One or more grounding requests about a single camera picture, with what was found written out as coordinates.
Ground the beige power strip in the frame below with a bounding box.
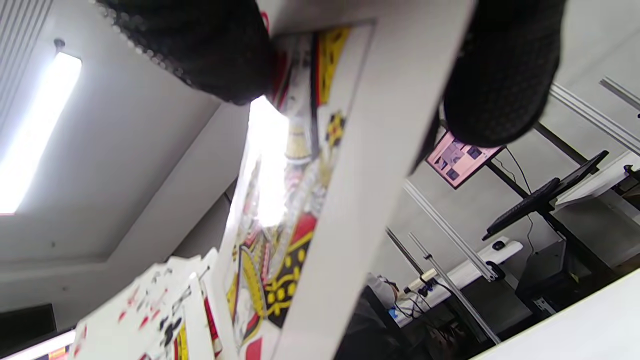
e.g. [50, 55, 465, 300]
[403, 268, 439, 294]

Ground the person's right hand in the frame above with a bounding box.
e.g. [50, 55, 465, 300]
[92, 0, 568, 148]

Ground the black computer tower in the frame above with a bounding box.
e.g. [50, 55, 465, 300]
[515, 239, 603, 317]

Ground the pile of dealt red cards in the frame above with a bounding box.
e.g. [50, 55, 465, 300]
[70, 0, 476, 360]

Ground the black framed monitor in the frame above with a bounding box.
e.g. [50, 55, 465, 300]
[425, 130, 507, 191]

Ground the laptop with lit screen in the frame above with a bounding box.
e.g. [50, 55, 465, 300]
[0, 329, 76, 360]

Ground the ceiling light panel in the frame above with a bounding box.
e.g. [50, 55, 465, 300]
[0, 50, 83, 216]

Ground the white background desk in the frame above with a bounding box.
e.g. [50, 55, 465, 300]
[390, 237, 524, 328]
[554, 150, 640, 210]

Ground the aluminium frame post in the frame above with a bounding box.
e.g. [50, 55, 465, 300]
[549, 82, 640, 157]
[402, 180, 501, 283]
[599, 76, 640, 112]
[407, 232, 502, 346]

